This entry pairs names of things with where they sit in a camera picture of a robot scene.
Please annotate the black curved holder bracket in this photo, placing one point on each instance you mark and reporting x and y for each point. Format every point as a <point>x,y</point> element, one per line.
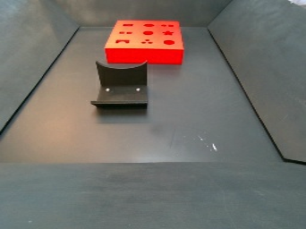
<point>122,80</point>

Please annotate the red shape sorter box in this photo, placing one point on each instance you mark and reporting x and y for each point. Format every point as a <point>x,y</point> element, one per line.
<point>145,41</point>

